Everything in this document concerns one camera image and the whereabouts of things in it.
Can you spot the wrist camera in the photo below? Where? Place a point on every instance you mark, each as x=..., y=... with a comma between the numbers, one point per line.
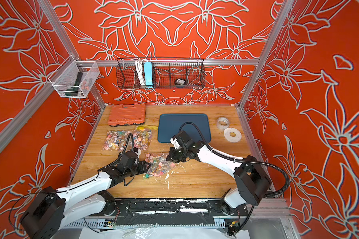
x=137, y=151
x=175, y=143

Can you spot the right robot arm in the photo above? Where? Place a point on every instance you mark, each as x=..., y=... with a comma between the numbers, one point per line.
x=252, y=181

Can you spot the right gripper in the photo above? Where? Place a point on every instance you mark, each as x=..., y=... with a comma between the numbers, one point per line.
x=173, y=156

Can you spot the clear tape roll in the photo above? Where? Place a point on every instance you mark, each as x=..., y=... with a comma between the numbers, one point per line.
x=222, y=123

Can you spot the clear acrylic box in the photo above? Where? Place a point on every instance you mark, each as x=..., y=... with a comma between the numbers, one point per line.
x=64, y=76

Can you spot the orange tool case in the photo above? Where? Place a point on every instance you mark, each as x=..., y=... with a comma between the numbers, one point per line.
x=121, y=115

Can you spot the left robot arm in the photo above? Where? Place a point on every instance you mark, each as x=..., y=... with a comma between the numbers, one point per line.
x=53, y=209

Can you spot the light blue power bank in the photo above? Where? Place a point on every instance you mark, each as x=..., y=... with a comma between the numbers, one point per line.
x=148, y=70

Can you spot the white tape roll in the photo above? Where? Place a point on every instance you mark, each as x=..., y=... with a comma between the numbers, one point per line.
x=232, y=134

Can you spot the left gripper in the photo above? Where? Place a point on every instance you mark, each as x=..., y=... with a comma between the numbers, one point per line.
x=143, y=165

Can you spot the small black device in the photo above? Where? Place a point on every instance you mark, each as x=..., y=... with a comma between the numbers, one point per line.
x=180, y=82

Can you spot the black wire basket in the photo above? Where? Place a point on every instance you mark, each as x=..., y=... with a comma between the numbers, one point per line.
x=130, y=73

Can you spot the blue plastic tray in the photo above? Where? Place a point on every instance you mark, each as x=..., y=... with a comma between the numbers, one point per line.
x=169, y=125

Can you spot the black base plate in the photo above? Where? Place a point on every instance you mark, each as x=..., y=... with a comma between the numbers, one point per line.
x=150, y=206

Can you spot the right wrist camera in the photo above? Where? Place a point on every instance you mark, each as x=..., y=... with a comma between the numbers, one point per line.
x=175, y=143

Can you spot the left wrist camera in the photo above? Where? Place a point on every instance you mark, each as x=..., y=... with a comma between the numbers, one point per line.
x=137, y=151

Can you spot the green black screwdriver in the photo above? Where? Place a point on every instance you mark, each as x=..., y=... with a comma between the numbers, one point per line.
x=73, y=91

